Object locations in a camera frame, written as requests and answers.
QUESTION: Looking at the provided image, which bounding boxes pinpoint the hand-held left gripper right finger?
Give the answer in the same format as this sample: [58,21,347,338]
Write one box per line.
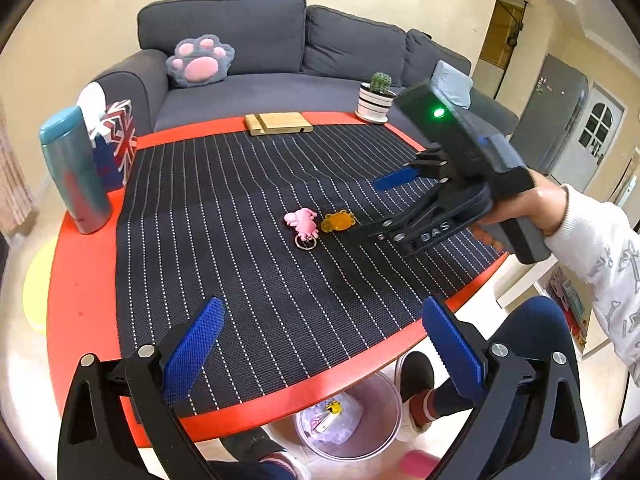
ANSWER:
[422,296,591,480]

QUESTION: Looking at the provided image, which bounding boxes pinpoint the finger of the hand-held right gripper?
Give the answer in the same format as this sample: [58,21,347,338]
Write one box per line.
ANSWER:
[350,182,493,243]
[372,149,453,192]

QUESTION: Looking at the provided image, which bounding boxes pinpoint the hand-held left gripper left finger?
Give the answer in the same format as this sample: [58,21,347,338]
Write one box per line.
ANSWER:
[57,297,227,480]

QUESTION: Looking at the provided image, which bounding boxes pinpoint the orange keychain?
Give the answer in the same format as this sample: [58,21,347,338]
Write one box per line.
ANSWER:
[320,211,357,235]

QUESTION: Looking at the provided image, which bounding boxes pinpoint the clear pink waste bin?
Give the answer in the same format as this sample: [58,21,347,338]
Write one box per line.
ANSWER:
[294,372,403,461]

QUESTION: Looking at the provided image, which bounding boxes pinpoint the person's right forearm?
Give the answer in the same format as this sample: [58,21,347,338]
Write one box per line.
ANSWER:
[542,184,640,371]

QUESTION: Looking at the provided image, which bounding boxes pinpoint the person's right hand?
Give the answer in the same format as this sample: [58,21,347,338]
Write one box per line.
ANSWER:
[472,169,571,255]

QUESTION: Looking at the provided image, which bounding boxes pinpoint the light blue cushion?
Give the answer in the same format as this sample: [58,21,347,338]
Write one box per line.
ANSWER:
[431,60,473,108]

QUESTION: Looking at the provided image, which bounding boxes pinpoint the person's right leg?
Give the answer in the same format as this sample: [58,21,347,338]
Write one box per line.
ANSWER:
[427,295,576,418]

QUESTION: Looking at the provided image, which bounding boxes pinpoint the person's leg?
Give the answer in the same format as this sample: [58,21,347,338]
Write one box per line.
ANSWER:
[205,427,313,480]
[427,295,576,418]

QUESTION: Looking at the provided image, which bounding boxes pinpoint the potted cactus striped pot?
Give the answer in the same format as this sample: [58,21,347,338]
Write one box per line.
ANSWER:
[355,72,397,124]

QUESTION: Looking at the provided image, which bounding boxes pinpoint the white slipper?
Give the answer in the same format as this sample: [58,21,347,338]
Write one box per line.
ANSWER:
[394,350,441,443]

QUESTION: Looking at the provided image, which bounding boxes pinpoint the grey refrigerator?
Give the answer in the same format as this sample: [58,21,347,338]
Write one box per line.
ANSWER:
[510,54,591,176]

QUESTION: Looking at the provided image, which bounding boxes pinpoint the black striped table mat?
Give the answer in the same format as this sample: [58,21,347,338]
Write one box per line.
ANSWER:
[115,122,503,418]

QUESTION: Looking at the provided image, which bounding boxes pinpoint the white low cabinet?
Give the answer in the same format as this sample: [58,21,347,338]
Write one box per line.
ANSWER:
[495,255,551,311]

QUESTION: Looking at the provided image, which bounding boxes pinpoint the brown wooden door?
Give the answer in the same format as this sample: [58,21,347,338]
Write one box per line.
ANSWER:
[475,0,528,101]

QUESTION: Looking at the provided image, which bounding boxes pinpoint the colourful toy box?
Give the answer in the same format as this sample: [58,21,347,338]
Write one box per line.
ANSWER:
[545,265,598,353]

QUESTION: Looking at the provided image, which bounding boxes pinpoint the wooden phone stand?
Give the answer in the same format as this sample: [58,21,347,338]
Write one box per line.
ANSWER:
[244,112,314,137]

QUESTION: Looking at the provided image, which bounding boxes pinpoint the white door arched window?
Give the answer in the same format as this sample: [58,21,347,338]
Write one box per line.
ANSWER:
[550,82,626,193]

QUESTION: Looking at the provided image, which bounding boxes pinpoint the person's left leg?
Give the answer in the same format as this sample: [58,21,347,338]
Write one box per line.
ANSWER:
[205,427,313,480]

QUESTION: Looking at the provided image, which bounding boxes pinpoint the teal thermos bottle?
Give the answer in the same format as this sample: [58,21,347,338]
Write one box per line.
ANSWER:
[39,106,113,235]

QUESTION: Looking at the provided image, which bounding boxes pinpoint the flag print tissue box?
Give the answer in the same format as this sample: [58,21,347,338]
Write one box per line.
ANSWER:
[87,100,138,192]

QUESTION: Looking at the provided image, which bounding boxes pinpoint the grey pink paw cushion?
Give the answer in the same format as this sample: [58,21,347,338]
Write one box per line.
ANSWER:
[166,35,236,90]

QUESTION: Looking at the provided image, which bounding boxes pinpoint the grey sofa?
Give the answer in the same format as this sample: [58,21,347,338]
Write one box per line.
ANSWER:
[90,0,518,136]

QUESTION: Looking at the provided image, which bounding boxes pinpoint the patterned beige curtain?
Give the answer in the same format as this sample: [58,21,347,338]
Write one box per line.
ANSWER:
[0,105,38,233]

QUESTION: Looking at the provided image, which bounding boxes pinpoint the white tissue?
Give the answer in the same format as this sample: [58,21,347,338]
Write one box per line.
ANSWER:
[76,82,108,133]

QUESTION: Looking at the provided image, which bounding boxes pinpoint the pink pig keychain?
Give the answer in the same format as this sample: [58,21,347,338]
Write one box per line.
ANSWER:
[283,206,321,251]

